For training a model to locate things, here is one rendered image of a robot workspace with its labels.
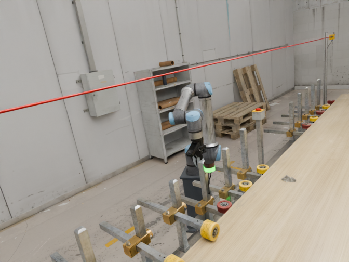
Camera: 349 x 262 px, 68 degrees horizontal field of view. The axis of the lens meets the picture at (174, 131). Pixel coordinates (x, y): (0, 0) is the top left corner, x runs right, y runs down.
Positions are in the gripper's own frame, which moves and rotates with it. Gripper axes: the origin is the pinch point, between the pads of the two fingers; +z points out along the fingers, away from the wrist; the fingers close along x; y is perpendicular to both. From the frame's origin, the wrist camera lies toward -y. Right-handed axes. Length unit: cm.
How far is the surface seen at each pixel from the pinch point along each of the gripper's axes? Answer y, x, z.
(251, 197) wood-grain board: -7.1, -40.4, 7.9
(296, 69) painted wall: 791, 164, 30
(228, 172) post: 7.1, -18.7, 3.5
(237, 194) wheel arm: 3.3, -26.2, 15.4
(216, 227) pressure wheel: -44, -41, 2
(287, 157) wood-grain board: 52, -41, 8
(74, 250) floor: -43, 137, 98
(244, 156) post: 32.1, -17.9, 2.9
